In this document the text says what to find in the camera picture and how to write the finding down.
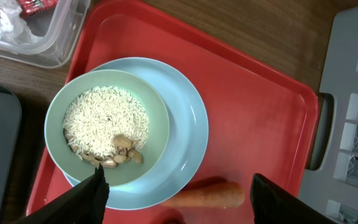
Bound green bowl with rice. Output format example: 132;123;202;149
44;70;170;187

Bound red snack wrapper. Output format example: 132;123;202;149
16;0;58;17

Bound clear plastic bin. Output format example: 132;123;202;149
0;0;91;68

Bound white tissue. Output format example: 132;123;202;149
0;0;41;45

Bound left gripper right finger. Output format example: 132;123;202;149
250;173;335;224

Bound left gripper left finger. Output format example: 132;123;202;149
16;166;109;224

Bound light blue plate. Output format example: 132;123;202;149
63;57;209;211

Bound rice and nuts pile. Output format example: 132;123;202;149
62;86;149;168

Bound grey dishwasher rack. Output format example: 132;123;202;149
298;7;358;223

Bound orange carrot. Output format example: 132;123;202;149
161;182;246;208

